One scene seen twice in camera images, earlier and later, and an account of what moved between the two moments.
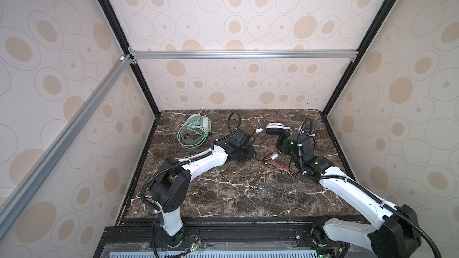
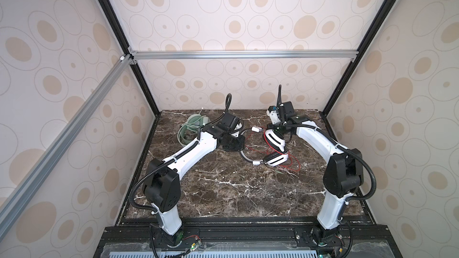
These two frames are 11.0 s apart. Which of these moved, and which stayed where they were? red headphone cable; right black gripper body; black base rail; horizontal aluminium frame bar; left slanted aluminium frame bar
Moved: right black gripper body; red headphone cable
Stayed: black base rail; horizontal aluminium frame bar; left slanted aluminium frame bar
